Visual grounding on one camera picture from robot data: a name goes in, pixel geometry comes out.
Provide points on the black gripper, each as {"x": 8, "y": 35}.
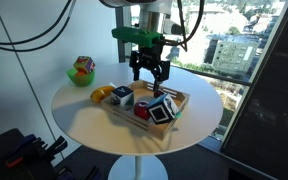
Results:
{"x": 149, "y": 55}

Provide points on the blue block with number four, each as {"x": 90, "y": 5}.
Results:
{"x": 162, "y": 110}

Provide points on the navy block with letter A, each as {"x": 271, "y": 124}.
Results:
{"x": 122, "y": 96}

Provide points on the light wooden tray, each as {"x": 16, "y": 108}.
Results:
{"x": 157, "y": 130}

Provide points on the red and green picture block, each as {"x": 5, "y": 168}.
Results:
{"x": 84, "y": 64}

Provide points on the dark red plum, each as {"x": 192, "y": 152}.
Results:
{"x": 158, "y": 93}

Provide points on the red apple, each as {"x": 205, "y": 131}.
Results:
{"x": 140, "y": 110}

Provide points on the yellow banana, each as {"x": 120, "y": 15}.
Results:
{"x": 100, "y": 94}

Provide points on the orange fruit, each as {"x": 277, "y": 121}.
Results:
{"x": 80, "y": 73}

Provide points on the green plastic bowl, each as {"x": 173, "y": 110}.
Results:
{"x": 81, "y": 81}

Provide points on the black spring clamp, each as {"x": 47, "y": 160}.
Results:
{"x": 57, "y": 146}

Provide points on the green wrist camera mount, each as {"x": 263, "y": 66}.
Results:
{"x": 137, "y": 36}

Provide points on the black window frame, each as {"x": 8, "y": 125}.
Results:
{"x": 120, "y": 36}

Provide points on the white round pedestal table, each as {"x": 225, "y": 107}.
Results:
{"x": 94, "y": 123}

